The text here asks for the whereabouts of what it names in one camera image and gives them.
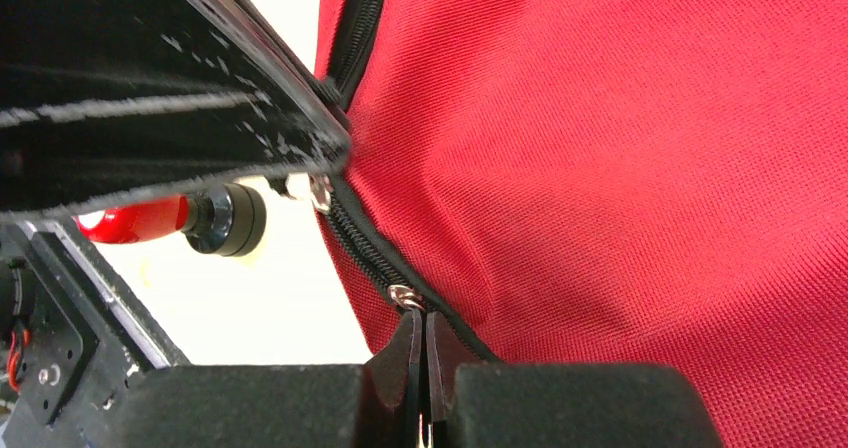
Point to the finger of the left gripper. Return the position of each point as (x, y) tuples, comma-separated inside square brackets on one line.
[(107, 103)]

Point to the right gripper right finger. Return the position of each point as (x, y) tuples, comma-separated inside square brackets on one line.
[(445, 354)]

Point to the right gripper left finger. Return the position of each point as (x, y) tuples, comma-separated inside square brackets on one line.
[(390, 412)]

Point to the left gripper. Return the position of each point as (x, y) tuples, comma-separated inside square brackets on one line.
[(92, 339)]

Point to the red backpack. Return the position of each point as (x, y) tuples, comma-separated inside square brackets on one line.
[(659, 181)]

